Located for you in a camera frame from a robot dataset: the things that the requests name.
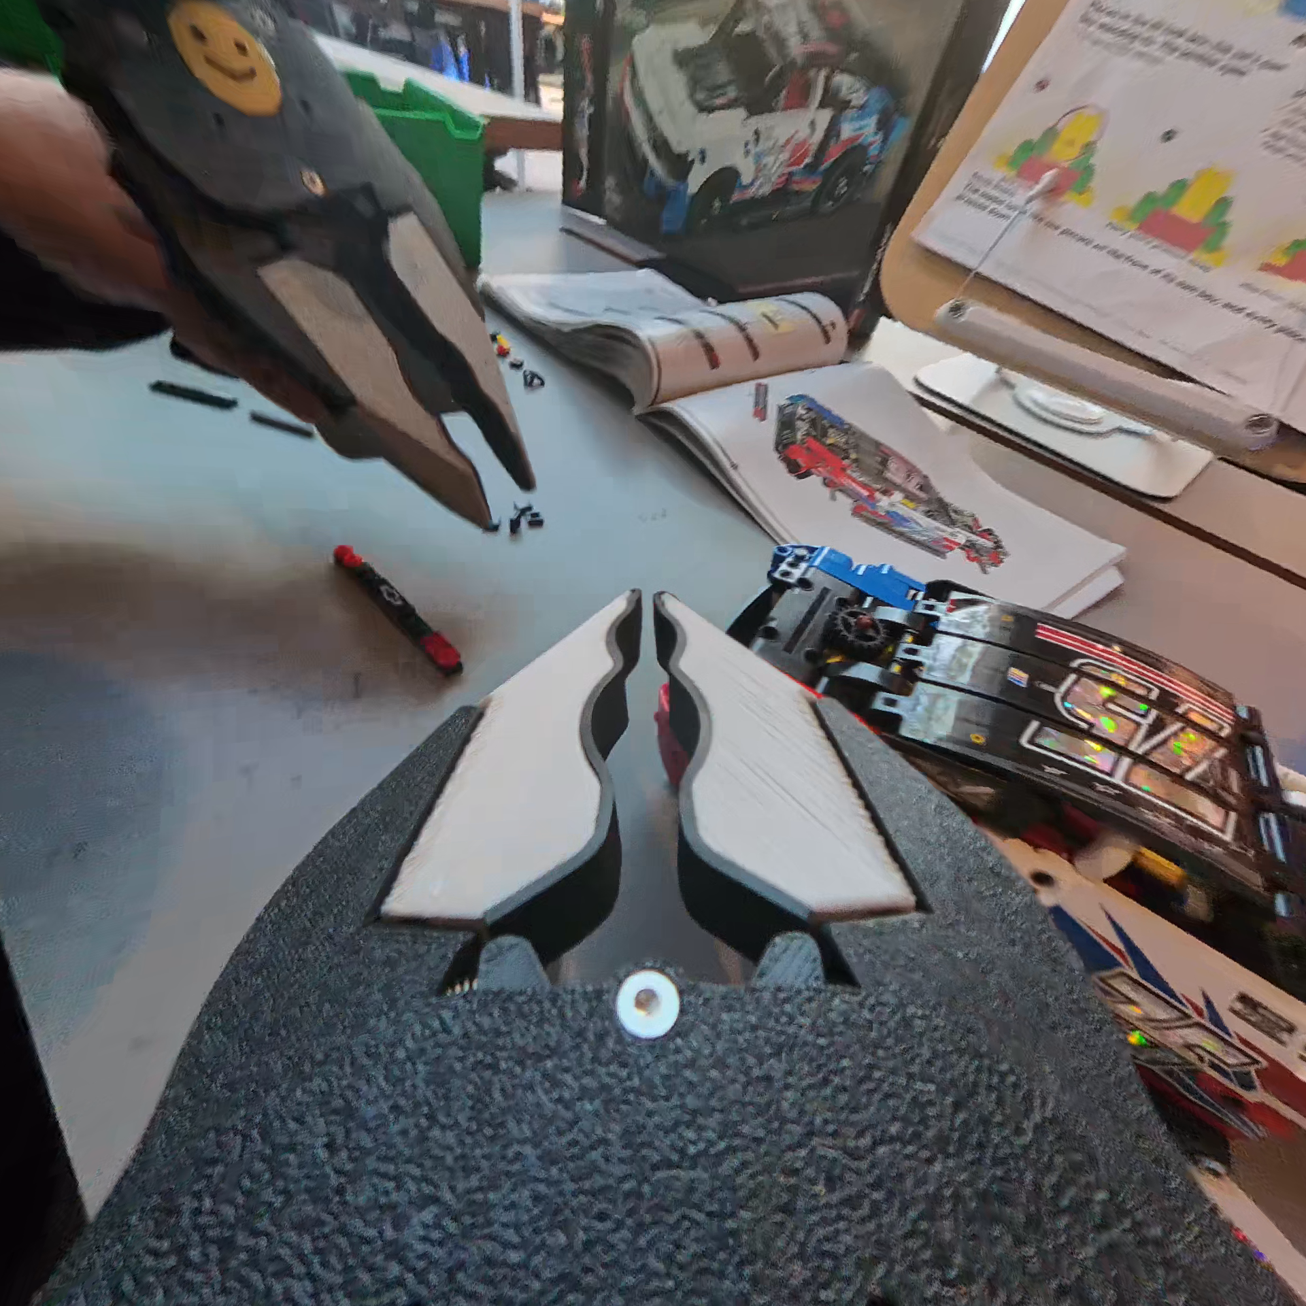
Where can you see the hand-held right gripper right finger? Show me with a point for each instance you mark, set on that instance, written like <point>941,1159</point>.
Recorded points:
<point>796,806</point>

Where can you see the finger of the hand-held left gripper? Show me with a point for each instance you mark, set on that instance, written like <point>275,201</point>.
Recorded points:
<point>356,347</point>
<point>459,307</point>

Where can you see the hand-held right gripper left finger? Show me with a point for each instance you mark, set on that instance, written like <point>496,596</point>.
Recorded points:
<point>510,806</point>

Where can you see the black brick strip red studs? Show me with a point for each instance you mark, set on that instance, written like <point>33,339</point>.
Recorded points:
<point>393,604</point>

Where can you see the person's left forearm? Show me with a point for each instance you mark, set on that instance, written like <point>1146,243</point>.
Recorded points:
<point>61,307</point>

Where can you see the white desk lamp base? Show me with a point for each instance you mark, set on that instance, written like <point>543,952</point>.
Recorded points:
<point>1081,419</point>

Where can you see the person's left hand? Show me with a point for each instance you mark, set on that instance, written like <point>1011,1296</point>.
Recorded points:
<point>61,173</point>

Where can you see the long black studded plate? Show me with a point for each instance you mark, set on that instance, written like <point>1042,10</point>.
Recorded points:
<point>283,425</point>
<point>193,394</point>

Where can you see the green plastic bin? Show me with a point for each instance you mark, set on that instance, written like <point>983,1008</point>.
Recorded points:
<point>428,153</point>
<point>25,30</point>

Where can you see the black toy set box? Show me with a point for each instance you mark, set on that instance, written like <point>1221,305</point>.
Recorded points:
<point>633,153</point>

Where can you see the blue red toy brick car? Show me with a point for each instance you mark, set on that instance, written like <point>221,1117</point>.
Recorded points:
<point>1020,714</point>

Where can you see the open instruction booklet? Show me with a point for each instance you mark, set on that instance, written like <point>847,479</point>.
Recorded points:
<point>714,428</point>

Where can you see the wooden display board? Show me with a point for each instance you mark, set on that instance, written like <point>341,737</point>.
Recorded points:
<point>917,276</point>

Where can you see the person's black clothed legs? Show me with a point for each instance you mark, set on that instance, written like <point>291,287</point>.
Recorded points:
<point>36,1143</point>

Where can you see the printed colour instruction sheet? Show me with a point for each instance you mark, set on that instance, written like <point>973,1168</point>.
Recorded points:
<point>1143,92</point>

